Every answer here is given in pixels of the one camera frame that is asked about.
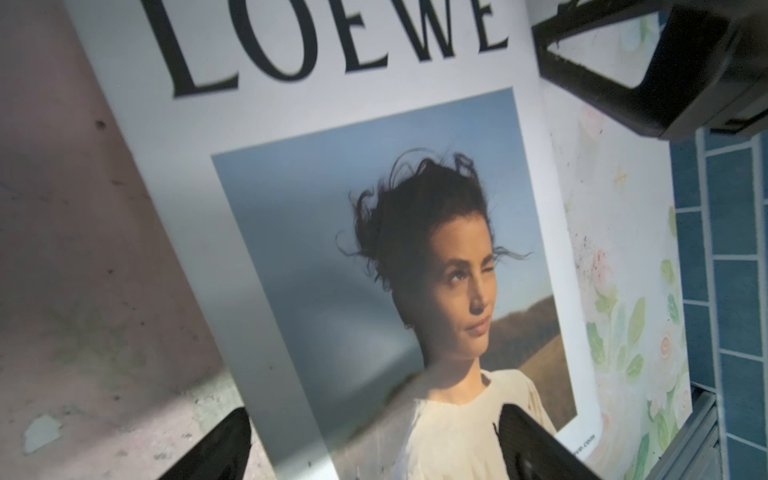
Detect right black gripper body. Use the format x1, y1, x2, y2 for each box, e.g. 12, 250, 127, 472
662, 1, 767, 140

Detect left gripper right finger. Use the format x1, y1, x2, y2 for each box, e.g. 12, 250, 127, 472
497, 404, 599, 480

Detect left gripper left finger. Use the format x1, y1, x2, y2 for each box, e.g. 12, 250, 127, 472
159, 407, 252, 480

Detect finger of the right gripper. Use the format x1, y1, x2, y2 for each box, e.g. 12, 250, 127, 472
532, 1, 732, 140

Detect white LOEWE book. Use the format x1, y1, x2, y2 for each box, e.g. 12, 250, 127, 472
65, 1, 603, 479

